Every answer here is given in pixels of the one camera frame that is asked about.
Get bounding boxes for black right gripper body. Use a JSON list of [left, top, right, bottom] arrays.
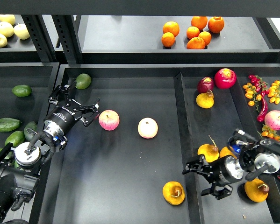
[[205, 155, 244, 189]]

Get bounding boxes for red chili pepper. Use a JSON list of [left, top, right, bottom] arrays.
[[257, 95, 268, 122]]

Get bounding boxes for pale pink apple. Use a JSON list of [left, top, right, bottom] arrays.
[[137, 118, 158, 139]]

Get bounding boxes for pale yellow pear top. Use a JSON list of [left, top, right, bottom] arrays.
[[0, 14, 15, 26]]

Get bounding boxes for black tray divider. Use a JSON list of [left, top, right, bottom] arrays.
[[173, 73, 205, 224]]

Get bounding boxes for green avocado upper left tray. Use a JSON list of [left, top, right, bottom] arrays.
[[12, 84, 32, 97]]

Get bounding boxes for mixed cherry tomatoes right edge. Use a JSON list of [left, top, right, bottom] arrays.
[[261, 125, 280, 143]]

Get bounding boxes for bright red apple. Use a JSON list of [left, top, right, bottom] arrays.
[[214, 68, 237, 89]]

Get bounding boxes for green avocado at tray corner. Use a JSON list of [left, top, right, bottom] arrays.
[[75, 73, 92, 90]]

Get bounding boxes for black centre tray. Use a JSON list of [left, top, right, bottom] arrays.
[[40, 65, 280, 224]]

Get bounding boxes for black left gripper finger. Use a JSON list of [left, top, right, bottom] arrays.
[[48, 81, 76, 109], [73, 98, 100, 127]]

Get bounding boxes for yellow pear right tray left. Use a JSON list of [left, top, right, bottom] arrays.
[[197, 135, 219, 163]]

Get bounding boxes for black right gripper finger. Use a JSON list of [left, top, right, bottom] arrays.
[[201, 182, 232, 199], [182, 154, 212, 177]]

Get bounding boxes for dark red apple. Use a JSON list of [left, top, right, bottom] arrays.
[[197, 77, 214, 93]]

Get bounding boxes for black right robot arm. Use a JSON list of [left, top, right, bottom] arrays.
[[182, 129, 280, 200]]

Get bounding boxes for black left tray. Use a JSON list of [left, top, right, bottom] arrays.
[[0, 63, 59, 224]]

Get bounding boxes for pale yellow pear right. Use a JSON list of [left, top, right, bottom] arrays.
[[14, 23, 30, 40]]

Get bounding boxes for black shelf post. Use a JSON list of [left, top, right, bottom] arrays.
[[52, 15, 84, 64], [22, 14, 57, 63]]

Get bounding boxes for dark green avocado left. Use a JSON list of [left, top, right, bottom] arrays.
[[0, 118, 21, 132]]

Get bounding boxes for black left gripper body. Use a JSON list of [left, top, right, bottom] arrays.
[[44, 99, 82, 135]]

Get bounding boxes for pink red apple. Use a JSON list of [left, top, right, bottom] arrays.
[[99, 110, 120, 131]]

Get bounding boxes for red cherry tomato bunch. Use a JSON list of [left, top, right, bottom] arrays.
[[248, 75, 269, 96]]

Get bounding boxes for yellow pear under right arm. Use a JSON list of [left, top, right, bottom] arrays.
[[219, 147, 237, 159]]

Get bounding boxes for yellow cherry tomato bunch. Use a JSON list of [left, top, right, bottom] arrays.
[[267, 80, 280, 105]]

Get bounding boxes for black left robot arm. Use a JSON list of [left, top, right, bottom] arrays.
[[0, 82, 100, 224]]

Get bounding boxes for orange cherry tomato bunch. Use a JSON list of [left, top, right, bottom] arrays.
[[242, 83, 262, 106]]

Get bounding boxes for pale yellow pear middle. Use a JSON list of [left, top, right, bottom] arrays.
[[0, 21, 14, 38]]

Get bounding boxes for orange on shelf far left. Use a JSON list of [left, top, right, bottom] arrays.
[[163, 21, 180, 37]]

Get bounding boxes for black shelf post centre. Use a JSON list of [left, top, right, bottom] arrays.
[[52, 15, 84, 64]]

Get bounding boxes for orange on shelf lower left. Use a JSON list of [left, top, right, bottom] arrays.
[[161, 32, 175, 48]]

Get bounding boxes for black tray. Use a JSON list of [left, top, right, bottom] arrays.
[[0, 63, 59, 224], [40, 65, 280, 224]]

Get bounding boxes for pink apple right side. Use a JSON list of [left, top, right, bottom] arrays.
[[264, 110, 280, 130]]

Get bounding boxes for black shelf post left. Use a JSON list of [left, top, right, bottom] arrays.
[[22, 14, 57, 63]]

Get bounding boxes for green avocado by tray wall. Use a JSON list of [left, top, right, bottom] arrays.
[[24, 121, 37, 141]]

